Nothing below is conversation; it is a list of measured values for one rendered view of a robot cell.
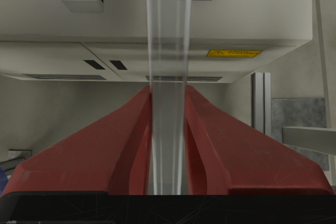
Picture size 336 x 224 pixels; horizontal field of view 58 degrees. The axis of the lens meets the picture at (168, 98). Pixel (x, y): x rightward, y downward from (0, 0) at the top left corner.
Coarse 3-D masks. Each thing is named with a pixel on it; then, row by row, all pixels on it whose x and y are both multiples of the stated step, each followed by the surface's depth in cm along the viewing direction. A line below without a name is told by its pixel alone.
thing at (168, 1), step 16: (160, 0) 9; (176, 0) 9; (160, 16) 9; (176, 16) 9; (160, 32) 10; (176, 32) 10; (160, 48) 10; (176, 48) 10; (160, 64) 11; (176, 64) 11; (160, 80) 11; (176, 80) 11; (160, 96) 11; (176, 96) 11; (160, 112) 12; (176, 112) 12; (160, 128) 13; (176, 128) 13; (160, 144) 13; (176, 144) 13; (160, 160) 14; (176, 160) 14; (160, 176) 15; (176, 176) 15; (160, 192) 15; (176, 192) 15
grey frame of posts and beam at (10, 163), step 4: (4, 160) 98; (8, 160) 98; (12, 160) 98; (16, 160) 98; (20, 160) 101; (0, 164) 90; (4, 164) 91; (8, 164) 93; (12, 164) 96; (16, 164) 98; (4, 168) 91; (8, 168) 95; (12, 168) 97; (4, 172) 91; (8, 172) 93
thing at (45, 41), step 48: (0, 0) 45; (48, 0) 45; (144, 0) 45; (192, 0) 45; (240, 0) 45; (288, 0) 45; (0, 48) 52; (48, 48) 52; (96, 48) 51; (144, 48) 51; (192, 48) 50; (240, 48) 50; (288, 48) 49
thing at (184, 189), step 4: (148, 184) 21; (152, 184) 21; (184, 184) 21; (148, 188) 21; (152, 188) 21; (184, 188) 21; (332, 188) 21; (148, 192) 20; (152, 192) 20; (184, 192) 20
